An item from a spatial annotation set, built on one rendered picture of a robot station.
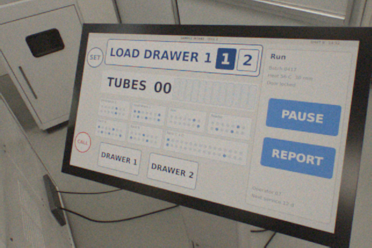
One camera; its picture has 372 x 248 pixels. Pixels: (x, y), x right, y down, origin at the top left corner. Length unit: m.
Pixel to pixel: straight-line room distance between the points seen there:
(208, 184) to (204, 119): 0.11
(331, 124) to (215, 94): 0.18
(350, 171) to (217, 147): 0.19
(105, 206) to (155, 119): 1.35
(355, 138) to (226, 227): 0.40
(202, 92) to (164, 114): 0.08
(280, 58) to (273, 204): 0.22
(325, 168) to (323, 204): 0.05
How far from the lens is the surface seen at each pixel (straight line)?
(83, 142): 0.60
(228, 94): 0.46
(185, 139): 0.48
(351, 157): 0.45
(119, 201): 1.81
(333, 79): 0.46
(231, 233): 0.75
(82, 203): 1.90
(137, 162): 0.53
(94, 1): 4.00
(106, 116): 0.57
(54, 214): 1.51
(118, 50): 0.57
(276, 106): 0.45
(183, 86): 0.49
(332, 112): 0.45
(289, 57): 0.46
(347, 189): 0.46
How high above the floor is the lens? 1.37
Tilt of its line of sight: 36 degrees down
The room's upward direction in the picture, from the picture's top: 9 degrees counter-clockwise
